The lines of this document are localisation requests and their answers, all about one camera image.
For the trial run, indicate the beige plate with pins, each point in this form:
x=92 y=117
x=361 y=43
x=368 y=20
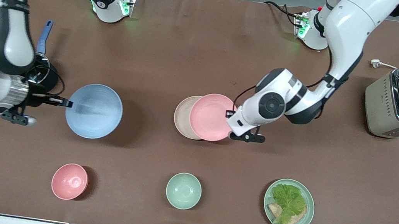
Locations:
x=182 y=116

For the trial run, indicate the blue plate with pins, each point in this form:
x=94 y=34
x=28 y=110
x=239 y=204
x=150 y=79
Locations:
x=94 y=120

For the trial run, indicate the green lettuce leaf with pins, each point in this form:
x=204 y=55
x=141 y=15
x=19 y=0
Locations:
x=288 y=200

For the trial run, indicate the pink bowl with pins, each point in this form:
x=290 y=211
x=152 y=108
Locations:
x=70 y=181

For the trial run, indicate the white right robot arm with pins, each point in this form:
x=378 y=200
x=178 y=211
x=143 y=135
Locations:
x=6 y=42

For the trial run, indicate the brown bread slice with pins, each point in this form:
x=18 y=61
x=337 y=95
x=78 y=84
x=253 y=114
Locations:
x=295 y=221

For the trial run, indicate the green plate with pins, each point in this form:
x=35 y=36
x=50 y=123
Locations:
x=305 y=220

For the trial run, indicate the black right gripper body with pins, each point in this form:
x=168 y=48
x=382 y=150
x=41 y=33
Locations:
x=40 y=81

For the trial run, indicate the green bowl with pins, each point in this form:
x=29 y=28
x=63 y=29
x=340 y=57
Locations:
x=183 y=191

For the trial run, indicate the pink plate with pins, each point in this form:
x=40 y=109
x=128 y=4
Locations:
x=210 y=116

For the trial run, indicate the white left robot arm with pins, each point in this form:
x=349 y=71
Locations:
x=347 y=35

